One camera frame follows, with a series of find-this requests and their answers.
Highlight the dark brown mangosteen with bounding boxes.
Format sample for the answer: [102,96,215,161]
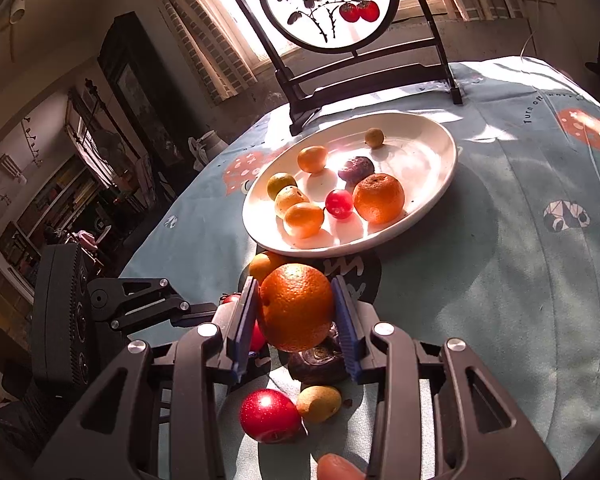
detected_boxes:
[287,323,349,386]

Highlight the large orange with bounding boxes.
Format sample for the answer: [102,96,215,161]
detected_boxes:
[258,263,335,353]

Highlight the tan small fruit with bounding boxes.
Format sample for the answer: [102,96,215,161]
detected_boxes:
[296,386,342,424]

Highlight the large red plum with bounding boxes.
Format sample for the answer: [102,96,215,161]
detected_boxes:
[239,389,301,444]

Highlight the medium mandarin orange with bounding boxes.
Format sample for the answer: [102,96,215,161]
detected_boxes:
[352,174,405,224]

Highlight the pale orange small fruit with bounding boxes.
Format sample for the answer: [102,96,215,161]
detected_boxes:
[274,185,310,219]

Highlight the yellow green small fruit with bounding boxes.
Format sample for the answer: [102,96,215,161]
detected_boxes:
[266,172,297,200]

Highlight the purple dark fruit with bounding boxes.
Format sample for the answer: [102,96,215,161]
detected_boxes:
[338,156,375,188]

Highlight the small orange tomato fruit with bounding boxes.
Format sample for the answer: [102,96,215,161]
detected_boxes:
[297,145,328,174]

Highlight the small red cherry tomato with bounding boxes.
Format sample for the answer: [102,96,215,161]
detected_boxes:
[220,292,266,354]

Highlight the small yellow kumquat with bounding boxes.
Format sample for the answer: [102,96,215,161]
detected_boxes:
[364,128,385,150]

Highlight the person's right hand fingertip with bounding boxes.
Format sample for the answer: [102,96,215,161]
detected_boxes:
[316,454,365,480]

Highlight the white ceramic jug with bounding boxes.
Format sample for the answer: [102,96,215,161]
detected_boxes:
[187,130,227,171]

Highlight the white round plate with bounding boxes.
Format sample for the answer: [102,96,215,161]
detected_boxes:
[241,110,458,259]

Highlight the dark wooden cabinet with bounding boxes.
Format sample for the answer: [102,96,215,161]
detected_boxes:
[97,12,201,194]

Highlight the left window curtain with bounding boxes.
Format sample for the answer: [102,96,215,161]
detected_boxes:
[154,0,257,105]

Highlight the round painted screen on stand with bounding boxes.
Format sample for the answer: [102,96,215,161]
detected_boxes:
[235,0,463,136]

